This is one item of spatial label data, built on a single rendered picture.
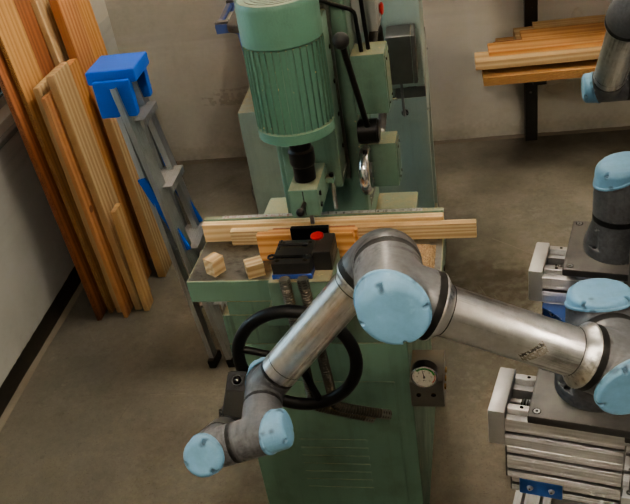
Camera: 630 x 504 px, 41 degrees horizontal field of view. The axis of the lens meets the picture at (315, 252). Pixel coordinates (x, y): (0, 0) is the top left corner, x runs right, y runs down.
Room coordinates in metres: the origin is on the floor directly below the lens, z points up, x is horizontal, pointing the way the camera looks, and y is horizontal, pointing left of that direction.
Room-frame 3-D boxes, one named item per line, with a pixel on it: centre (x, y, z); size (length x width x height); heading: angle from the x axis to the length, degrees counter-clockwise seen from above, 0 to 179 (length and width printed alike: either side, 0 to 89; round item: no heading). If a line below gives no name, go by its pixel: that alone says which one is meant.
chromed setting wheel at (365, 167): (1.85, -0.16, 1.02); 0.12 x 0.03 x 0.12; 166
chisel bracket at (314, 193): (1.78, -0.01, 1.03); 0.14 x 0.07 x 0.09; 166
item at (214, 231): (1.78, -0.02, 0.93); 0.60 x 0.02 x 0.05; 76
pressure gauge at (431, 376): (1.49, -0.21, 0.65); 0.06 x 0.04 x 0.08; 76
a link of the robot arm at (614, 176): (1.64, -0.72, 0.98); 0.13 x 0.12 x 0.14; 78
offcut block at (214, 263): (1.69, 0.24, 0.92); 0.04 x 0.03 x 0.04; 133
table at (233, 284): (1.65, 0.01, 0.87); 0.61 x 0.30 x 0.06; 76
